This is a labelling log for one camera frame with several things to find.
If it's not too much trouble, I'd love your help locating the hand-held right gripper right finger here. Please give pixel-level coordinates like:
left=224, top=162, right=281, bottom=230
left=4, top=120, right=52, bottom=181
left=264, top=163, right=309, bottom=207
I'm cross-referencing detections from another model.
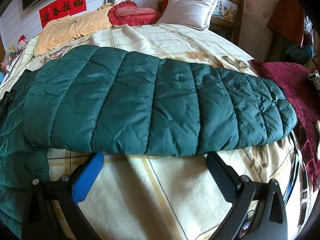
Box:
left=206, top=151, right=288, bottom=240

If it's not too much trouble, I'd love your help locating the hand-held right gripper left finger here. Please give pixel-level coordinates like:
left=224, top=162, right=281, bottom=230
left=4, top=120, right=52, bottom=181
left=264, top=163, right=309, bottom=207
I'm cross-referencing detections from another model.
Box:
left=22, top=152, right=105, bottom=240

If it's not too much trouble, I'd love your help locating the dark green quilted jacket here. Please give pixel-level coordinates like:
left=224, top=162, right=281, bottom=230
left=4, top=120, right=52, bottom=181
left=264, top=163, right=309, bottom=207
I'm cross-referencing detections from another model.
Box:
left=0, top=45, right=298, bottom=240

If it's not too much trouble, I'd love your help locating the cream floral checked bedsheet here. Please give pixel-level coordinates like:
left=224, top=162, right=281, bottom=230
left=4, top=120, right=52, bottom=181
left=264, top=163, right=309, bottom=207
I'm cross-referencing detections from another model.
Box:
left=0, top=22, right=315, bottom=240

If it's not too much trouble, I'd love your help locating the maroon patterned cloth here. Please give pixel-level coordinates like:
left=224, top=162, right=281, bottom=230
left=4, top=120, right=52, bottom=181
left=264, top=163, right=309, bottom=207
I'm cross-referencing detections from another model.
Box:
left=251, top=60, right=320, bottom=190

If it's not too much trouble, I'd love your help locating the pile of small toys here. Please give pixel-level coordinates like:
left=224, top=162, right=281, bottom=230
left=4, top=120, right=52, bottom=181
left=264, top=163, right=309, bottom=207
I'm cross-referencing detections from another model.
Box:
left=0, top=44, right=18, bottom=80

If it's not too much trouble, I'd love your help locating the teal cloth bundle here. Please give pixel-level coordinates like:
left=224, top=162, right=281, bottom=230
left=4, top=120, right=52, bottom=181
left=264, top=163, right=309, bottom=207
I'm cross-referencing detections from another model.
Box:
left=284, top=40, right=315, bottom=65

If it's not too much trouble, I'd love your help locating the stuffed doll with red hat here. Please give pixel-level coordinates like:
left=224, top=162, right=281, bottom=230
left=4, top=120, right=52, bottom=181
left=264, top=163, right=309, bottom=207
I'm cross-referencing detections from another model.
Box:
left=17, top=34, right=28, bottom=53

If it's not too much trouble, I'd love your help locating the yellow frilled pillow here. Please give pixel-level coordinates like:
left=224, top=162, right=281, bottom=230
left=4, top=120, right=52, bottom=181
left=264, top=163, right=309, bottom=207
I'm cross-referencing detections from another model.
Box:
left=34, top=4, right=114, bottom=57

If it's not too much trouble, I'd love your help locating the dark wooden chair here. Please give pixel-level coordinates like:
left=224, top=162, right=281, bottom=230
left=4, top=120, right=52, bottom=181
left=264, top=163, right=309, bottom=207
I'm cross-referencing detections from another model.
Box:
left=175, top=0, right=245, bottom=47

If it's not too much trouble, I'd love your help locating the printed chair cushion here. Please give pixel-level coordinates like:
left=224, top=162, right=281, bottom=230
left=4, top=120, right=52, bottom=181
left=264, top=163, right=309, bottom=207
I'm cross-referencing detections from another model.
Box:
left=215, top=0, right=238, bottom=22

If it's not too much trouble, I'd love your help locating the red heart-shaped frilled pillow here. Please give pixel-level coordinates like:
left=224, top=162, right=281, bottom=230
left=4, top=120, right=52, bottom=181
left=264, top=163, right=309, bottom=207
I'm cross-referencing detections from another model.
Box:
left=108, top=0, right=162, bottom=27

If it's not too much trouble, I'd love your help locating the white pillow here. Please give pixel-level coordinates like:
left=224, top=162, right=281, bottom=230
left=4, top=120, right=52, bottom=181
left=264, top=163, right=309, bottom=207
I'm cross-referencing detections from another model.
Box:
left=157, top=0, right=218, bottom=29

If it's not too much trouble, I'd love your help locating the orange-brown cushion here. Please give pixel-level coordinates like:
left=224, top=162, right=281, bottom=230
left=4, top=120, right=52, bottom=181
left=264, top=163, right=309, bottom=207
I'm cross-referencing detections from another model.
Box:
left=267, top=0, right=305, bottom=47

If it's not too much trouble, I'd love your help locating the red wall banner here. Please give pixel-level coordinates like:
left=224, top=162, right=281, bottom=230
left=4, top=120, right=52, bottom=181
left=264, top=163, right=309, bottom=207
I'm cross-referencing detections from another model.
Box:
left=39, top=0, right=87, bottom=28

